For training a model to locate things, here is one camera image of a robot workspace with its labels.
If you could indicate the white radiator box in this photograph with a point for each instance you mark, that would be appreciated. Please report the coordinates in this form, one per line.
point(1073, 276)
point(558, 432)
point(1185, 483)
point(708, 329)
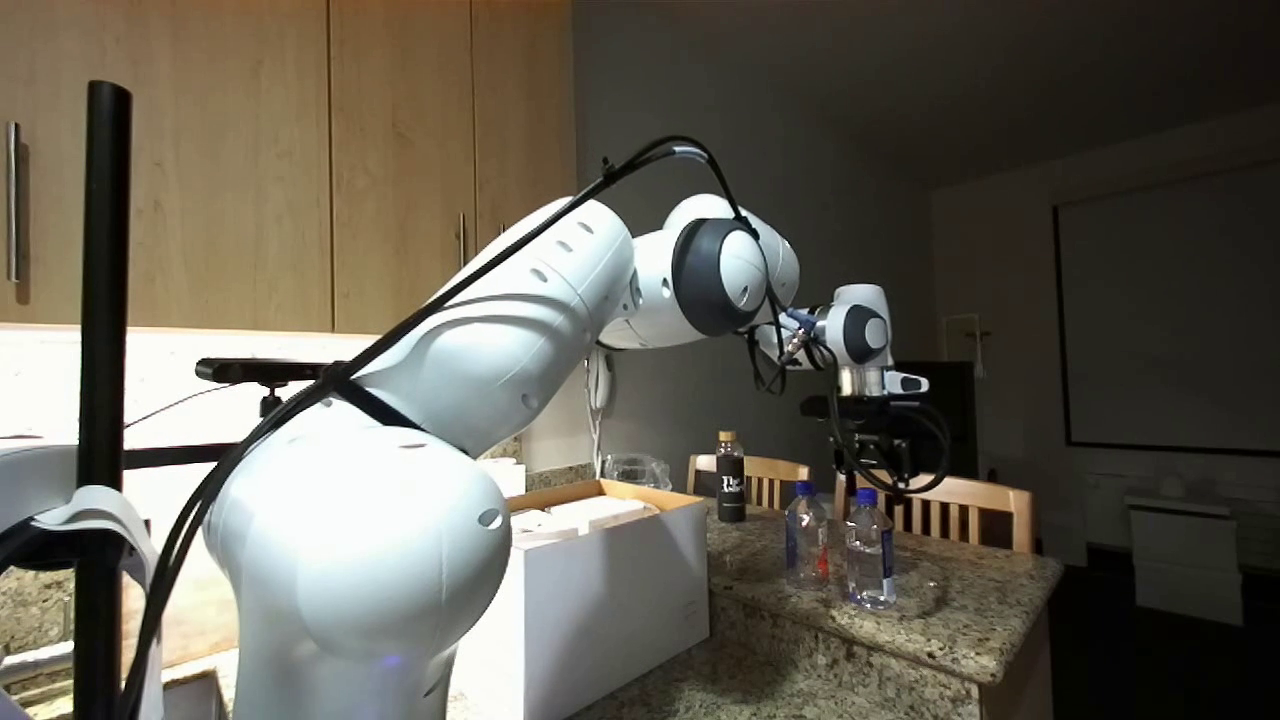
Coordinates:
point(1185, 560)

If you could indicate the black stand pole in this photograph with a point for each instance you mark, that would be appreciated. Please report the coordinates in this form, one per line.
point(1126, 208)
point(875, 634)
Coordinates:
point(104, 265)

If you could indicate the wooden slatted chair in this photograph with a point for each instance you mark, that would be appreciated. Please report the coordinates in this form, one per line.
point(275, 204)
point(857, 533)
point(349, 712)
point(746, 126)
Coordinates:
point(765, 483)
point(975, 512)

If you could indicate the dark glass bottle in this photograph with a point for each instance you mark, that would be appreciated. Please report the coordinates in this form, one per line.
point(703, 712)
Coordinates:
point(730, 483)

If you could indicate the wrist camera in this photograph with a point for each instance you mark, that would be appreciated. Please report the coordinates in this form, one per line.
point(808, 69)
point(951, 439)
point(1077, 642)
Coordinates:
point(904, 380)

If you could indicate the wooden wall cabinet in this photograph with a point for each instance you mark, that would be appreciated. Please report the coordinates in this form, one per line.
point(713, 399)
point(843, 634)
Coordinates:
point(265, 163)

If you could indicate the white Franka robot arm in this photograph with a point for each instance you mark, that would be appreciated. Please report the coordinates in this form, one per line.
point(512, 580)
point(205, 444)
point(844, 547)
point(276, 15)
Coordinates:
point(362, 560)

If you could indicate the grey clamp bracket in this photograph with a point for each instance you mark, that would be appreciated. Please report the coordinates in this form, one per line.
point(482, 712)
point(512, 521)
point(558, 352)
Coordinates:
point(94, 512)

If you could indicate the clear glass bowl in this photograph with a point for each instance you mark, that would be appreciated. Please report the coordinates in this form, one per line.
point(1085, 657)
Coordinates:
point(634, 471)

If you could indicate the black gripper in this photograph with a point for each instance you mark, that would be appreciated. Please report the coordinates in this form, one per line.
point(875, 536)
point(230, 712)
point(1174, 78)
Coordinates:
point(883, 424)

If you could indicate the white cardboard box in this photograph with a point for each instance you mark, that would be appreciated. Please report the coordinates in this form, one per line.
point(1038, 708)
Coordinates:
point(600, 601)

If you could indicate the black screen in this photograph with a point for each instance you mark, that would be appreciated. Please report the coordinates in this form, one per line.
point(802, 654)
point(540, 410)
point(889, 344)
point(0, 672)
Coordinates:
point(956, 412)

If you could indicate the dark projection screen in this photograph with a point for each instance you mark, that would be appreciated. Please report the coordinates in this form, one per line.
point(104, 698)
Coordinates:
point(1174, 320)

